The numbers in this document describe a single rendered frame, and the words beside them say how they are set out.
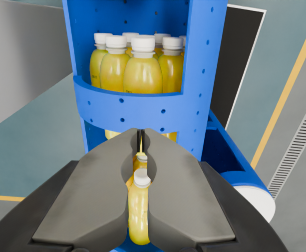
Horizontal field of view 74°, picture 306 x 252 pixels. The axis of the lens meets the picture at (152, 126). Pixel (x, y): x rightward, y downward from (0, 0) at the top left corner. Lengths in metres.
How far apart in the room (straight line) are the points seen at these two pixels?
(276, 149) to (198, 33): 1.94
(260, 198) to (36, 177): 1.96
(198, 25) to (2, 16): 0.52
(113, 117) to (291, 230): 3.00
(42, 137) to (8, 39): 1.36
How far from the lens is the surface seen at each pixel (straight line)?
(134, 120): 0.32
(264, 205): 0.85
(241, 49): 1.51
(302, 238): 3.41
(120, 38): 0.40
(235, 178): 0.77
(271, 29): 1.75
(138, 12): 0.56
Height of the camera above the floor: 1.52
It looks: 62 degrees down
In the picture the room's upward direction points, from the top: 177 degrees clockwise
